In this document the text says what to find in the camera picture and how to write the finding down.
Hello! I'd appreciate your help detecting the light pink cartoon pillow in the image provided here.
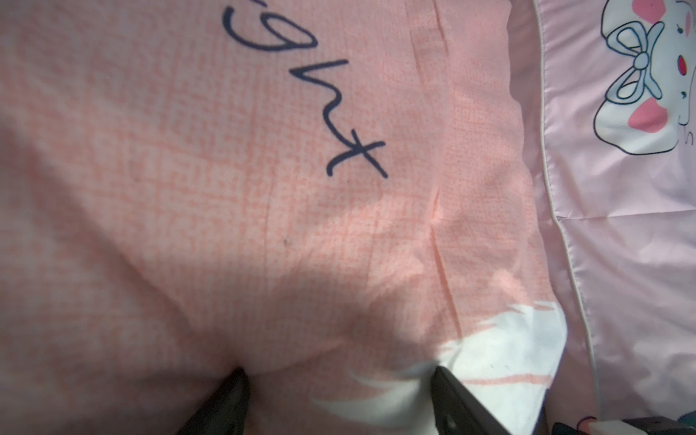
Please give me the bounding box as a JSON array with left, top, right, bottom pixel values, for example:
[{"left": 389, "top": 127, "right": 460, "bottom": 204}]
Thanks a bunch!
[{"left": 507, "top": 1, "right": 695, "bottom": 431}]

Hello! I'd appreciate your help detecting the salmon pink feather pillow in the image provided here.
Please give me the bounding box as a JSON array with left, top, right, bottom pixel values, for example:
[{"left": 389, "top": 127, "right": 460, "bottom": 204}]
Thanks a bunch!
[{"left": 1, "top": 1, "right": 567, "bottom": 434}]

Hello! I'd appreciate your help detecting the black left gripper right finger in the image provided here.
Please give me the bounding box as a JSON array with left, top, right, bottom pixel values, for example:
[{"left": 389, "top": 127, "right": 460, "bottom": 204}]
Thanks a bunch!
[{"left": 431, "top": 366, "right": 509, "bottom": 435}]

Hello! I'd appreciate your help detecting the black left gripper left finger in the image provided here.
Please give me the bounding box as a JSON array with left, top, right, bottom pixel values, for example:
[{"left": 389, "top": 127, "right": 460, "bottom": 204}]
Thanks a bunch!
[{"left": 176, "top": 368, "right": 250, "bottom": 435}]

